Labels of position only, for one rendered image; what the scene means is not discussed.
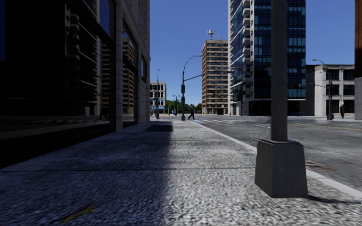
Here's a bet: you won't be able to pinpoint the trees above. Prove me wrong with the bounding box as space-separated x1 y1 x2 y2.
166 99 203 114

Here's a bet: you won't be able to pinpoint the grey stone building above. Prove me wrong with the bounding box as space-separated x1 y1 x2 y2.
149 81 167 114

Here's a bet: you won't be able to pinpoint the grey street lamp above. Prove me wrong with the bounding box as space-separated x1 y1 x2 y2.
156 69 161 120

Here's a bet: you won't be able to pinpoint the brown striped concrete building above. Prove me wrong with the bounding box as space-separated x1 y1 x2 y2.
201 29 229 115

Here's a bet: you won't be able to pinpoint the glass tower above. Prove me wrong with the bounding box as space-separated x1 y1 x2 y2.
227 0 306 116

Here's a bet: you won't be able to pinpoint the grey pole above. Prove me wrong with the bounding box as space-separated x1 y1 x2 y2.
254 0 309 199

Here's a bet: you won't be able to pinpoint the pale concrete building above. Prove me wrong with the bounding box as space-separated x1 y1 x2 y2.
300 65 355 117

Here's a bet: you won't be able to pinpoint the red brick building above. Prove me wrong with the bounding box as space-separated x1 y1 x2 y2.
354 0 362 121

